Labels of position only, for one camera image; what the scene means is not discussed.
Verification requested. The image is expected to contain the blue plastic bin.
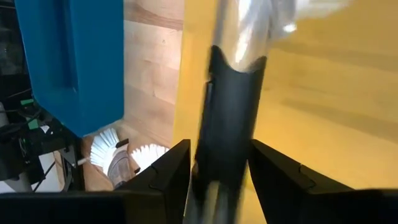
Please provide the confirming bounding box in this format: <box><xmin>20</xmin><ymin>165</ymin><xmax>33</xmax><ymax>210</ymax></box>
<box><xmin>14</xmin><ymin>0</ymin><xmax>125</xmax><ymax>138</ymax></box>

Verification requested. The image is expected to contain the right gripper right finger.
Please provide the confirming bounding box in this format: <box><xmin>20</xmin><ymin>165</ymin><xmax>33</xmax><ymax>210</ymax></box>
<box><xmin>248</xmin><ymin>139</ymin><xmax>355</xmax><ymax>224</ymax></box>

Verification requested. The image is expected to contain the yellow plastic bin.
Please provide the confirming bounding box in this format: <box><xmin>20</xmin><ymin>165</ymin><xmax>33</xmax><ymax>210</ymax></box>
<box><xmin>172</xmin><ymin>0</ymin><xmax>398</xmax><ymax>224</ymax></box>

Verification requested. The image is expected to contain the black handle white head brush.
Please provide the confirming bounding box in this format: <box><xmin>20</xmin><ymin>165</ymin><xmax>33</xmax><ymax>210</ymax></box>
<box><xmin>130</xmin><ymin>142</ymin><xmax>170</xmax><ymax>175</ymax></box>
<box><xmin>77</xmin><ymin>127</ymin><xmax>134</xmax><ymax>189</ymax></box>

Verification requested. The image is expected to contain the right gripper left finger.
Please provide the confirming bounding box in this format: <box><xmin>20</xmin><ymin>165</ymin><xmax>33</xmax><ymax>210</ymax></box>
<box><xmin>124</xmin><ymin>139</ymin><xmax>192</xmax><ymax>224</ymax></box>

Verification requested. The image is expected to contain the black handle round bristle brush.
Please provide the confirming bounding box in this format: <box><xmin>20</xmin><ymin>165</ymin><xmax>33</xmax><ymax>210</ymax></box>
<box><xmin>183</xmin><ymin>0</ymin><xmax>352</xmax><ymax>224</ymax></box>

